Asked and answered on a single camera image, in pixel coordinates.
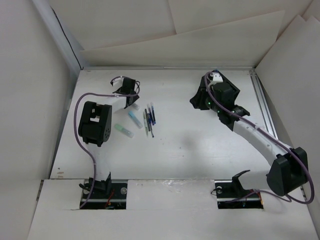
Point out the green grey pen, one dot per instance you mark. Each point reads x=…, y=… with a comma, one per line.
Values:
x=148, y=122

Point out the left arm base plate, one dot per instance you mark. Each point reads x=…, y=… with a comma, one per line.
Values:
x=106, y=195

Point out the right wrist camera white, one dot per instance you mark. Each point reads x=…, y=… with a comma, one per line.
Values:
x=216, y=78

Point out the green cap clear marker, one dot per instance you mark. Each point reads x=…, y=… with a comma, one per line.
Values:
x=124, y=131

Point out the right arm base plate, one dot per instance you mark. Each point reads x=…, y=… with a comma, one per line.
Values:
x=231, y=195

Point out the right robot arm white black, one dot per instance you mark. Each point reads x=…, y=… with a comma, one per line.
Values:
x=288, y=166

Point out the light blue cap marker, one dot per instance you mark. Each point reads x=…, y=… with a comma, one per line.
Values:
x=135, y=119

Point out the dark blue pen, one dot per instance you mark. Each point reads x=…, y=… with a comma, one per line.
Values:
x=153, y=113

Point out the orange cap clear marker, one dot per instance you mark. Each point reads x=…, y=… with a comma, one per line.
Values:
x=136, y=107

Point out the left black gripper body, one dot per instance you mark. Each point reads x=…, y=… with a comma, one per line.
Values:
x=135, y=98

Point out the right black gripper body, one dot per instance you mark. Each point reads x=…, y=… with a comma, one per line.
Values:
x=202, y=102

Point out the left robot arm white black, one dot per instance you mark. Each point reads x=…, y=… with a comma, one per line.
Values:
x=95, y=125

